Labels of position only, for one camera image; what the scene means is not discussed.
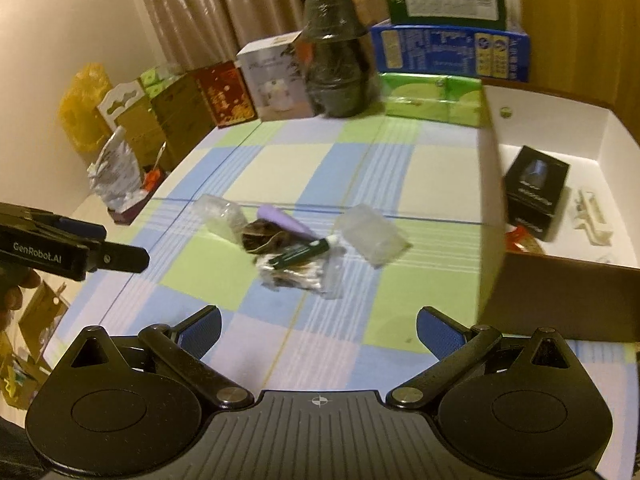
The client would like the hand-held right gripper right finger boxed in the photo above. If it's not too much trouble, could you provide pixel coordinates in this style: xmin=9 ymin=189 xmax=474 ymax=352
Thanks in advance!
xmin=383 ymin=305 xmax=578 ymax=412

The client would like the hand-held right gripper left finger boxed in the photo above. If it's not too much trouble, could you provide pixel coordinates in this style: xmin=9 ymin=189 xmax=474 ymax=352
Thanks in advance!
xmin=60 ymin=305 xmax=255 ymax=412

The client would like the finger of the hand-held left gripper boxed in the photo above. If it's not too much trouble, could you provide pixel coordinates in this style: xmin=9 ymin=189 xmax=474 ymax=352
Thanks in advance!
xmin=55 ymin=216 xmax=107 ymax=242
xmin=86 ymin=242 xmax=151 ymax=273

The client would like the ribbed clear plastic container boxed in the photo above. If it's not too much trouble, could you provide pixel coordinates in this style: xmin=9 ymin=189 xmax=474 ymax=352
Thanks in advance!
xmin=196 ymin=195 xmax=248 ymax=246

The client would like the bag of cotton swabs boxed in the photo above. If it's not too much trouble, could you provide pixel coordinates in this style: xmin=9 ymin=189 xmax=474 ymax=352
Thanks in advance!
xmin=255 ymin=237 xmax=346 ymax=301

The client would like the brown cardboard box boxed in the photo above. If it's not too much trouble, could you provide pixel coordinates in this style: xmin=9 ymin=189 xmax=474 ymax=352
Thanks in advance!
xmin=477 ymin=77 xmax=640 ymax=346

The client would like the clear plastic case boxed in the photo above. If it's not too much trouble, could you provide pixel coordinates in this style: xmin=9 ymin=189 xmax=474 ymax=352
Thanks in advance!
xmin=334 ymin=205 xmax=408 ymax=267

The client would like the red snack packet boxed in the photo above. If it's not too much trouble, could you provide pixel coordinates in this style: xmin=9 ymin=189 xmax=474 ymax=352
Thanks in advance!
xmin=504 ymin=225 xmax=546 ymax=256

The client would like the green pen with white cap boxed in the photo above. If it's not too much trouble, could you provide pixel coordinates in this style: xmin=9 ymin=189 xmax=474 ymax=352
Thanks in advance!
xmin=267 ymin=237 xmax=341 ymax=267

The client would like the purple plastic object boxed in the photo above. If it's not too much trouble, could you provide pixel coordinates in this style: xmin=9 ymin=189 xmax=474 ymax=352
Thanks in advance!
xmin=257 ymin=203 xmax=313 ymax=241

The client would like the black product box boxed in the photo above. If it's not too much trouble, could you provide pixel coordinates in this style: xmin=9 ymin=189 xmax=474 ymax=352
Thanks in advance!
xmin=502 ymin=145 xmax=572 ymax=242

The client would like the white plastic clip holder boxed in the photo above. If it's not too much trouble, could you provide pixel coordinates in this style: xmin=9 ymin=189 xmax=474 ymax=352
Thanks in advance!
xmin=570 ymin=187 xmax=613 ymax=247

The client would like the checkered cloth desktop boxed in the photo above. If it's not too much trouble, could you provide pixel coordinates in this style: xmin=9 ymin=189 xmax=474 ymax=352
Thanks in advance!
xmin=42 ymin=122 xmax=626 ymax=396

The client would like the person's left hand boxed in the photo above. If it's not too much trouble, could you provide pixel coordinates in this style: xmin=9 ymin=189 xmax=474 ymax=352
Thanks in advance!
xmin=0 ymin=262 xmax=41 ymax=331

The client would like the dark wooden base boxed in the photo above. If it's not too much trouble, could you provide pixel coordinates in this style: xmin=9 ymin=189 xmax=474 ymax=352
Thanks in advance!
xmin=109 ymin=180 xmax=156 ymax=225

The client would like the brown cardboard piece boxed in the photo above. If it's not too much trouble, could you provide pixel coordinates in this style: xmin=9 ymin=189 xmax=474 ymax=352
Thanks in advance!
xmin=15 ymin=280 xmax=71 ymax=361

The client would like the crumpled silver bag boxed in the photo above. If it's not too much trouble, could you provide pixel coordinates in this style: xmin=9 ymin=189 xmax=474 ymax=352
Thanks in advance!
xmin=87 ymin=127 xmax=146 ymax=208

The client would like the carton with white header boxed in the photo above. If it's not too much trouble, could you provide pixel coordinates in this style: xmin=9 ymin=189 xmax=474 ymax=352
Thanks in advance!
xmin=96 ymin=80 xmax=168 ymax=166

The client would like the yellow plastic bag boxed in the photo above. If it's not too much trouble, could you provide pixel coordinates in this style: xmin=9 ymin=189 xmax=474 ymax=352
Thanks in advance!
xmin=59 ymin=62 xmax=113 ymax=153

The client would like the brown carton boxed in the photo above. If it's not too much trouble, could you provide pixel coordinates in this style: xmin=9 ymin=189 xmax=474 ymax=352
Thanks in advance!
xmin=150 ymin=74 xmax=217 ymax=161

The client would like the light green tissue pack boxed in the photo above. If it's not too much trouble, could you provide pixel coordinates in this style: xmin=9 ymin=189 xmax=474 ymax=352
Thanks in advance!
xmin=139 ymin=62 xmax=186 ymax=96

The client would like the red gift box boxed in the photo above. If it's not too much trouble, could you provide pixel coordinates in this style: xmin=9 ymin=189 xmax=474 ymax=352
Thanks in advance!
xmin=194 ymin=60 xmax=260 ymax=128

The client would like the white appliance box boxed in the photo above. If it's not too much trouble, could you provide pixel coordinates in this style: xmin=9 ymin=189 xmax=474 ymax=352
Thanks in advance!
xmin=236 ymin=32 xmax=316 ymax=122

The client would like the beige curtain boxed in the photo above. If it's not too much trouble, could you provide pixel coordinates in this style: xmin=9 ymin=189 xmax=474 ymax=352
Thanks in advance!
xmin=130 ymin=0 xmax=386 ymax=81

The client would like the dark wrapped vase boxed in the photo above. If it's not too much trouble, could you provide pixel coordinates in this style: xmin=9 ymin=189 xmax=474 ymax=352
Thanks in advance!
xmin=297 ymin=0 xmax=373 ymax=120

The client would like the blue printed box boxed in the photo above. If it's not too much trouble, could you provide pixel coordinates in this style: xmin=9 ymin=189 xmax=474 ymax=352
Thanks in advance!
xmin=370 ymin=20 xmax=531 ymax=83

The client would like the orange handled screwdriver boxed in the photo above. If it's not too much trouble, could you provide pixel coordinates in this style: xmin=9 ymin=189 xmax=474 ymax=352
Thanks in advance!
xmin=145 ymin=141 xmax=168 ymax=193

